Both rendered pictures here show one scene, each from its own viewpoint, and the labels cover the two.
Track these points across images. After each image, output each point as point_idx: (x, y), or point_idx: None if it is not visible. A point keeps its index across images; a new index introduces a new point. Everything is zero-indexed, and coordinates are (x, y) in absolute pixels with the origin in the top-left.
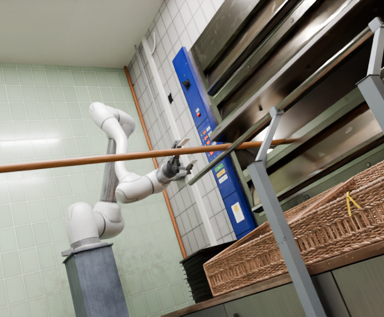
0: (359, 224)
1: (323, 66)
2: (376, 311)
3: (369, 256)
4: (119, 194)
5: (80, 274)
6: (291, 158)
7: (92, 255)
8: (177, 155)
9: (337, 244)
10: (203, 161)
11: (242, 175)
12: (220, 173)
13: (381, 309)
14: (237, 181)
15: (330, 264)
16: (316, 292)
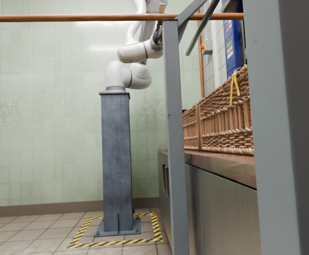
0: (240, 122)
1: None
2: (214, 242)
3: (217, 172)
4: (117, 54)
5: (102, 108)
6: None
7: (113, 97)
8: (160, 23)
9: (221, 139)
10: (223, 39)
11: (243, 52)
12: (229, 49)
13: (217, 244)
14: (240, 57)
15: (196, 161)
16: (185, 183)
